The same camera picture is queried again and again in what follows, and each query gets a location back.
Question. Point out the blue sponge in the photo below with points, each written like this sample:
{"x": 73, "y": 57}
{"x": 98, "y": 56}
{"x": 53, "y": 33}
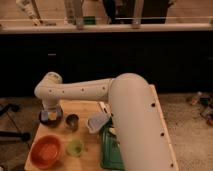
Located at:
{"x": 48, "y": 116}

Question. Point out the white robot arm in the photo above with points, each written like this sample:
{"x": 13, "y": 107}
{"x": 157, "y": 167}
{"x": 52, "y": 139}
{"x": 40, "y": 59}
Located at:
{"x": 141, "y": 130}

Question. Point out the purple bowl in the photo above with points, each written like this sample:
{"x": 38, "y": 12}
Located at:
{"x": 55, "y": 123}

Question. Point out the orange bowl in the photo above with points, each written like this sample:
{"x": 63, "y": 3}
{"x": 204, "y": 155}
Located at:
{"x": 45, "y": 152}

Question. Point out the small metal cup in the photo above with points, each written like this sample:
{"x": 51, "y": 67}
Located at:
{"x": 72, "y": 122}

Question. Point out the green plastic tray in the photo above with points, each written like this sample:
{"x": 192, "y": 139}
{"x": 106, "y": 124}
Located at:
{"x": 110, "y": 152}

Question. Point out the black cabinet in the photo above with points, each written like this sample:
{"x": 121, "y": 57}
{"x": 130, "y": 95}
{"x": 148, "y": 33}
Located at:
{"x": 172, "y": 61}

